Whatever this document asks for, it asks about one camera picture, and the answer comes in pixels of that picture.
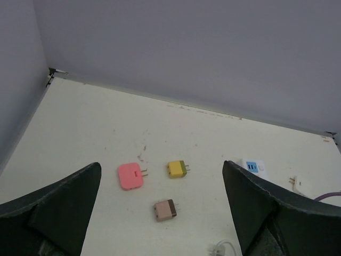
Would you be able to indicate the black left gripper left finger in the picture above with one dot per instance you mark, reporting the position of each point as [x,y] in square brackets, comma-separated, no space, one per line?
[52,220]

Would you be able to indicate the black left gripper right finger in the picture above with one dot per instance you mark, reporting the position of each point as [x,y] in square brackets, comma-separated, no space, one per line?
[270,220]

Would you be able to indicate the white power strip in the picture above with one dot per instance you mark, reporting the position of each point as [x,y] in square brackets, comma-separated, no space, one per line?
[255,166]

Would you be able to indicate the pink plug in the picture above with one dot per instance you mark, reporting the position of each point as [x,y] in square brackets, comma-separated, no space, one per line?
[131,176]

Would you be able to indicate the white plug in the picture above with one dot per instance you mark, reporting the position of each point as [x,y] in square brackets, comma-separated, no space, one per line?
[301,186]

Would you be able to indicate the yellow plug block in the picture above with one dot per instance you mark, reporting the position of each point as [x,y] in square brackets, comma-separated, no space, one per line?
[177,169]

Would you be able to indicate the brown plug block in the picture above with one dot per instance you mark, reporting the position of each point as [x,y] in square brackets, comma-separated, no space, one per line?
[165,210]

